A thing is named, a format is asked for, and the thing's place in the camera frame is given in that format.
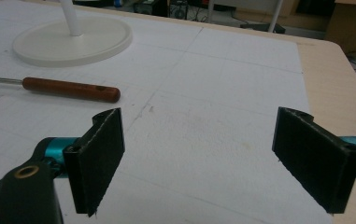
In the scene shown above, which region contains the white round lamp stand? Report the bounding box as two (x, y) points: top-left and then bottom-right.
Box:
(12, 0), (134, 68)

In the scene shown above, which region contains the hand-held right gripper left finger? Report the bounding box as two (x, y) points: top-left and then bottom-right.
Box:
(63, 107), (126, 217)

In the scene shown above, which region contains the black floor base plate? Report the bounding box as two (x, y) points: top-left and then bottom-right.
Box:
(240, 21), (286, 35)

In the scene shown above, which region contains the wooden-handled metal tool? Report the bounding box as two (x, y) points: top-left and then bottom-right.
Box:
(0, 75), (121, 104)

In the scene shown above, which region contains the white metal pole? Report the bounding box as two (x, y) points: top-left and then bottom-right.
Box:
(267, 0), (284, 34)

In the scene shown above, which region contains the brown cardboard box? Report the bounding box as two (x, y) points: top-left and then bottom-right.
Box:
(324, 0), (356, 54)

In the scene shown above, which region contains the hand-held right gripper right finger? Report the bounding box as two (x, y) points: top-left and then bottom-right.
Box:
(272, 106), (356, 215)

